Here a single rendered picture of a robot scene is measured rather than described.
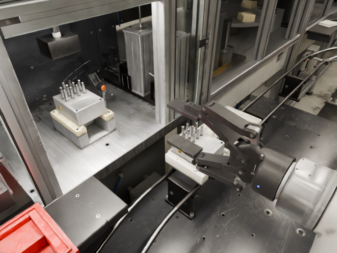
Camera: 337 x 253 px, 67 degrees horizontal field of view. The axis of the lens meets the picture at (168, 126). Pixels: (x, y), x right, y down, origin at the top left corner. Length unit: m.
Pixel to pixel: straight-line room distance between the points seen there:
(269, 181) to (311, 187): 0.05
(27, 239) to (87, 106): 0.36
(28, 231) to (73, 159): 0.24
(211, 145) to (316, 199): 0.43
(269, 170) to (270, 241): 0.52
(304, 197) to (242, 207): 0.57
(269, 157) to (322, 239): 0.12
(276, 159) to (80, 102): 0.57
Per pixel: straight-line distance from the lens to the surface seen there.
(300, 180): 0.39
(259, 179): 0.41
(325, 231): 0.40
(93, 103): 0.77
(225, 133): 0.43
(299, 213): 0.40
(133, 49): 0.92
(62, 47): 0.74
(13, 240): 0.62
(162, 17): 0.70
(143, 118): 0.88
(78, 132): 0.76
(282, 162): 0.41
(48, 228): 0.58
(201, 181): 0.74
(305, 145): 1.27
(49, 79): 1.05
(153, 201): 0.92
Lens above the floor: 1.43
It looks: 38 degrees down
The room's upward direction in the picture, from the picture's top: straight up
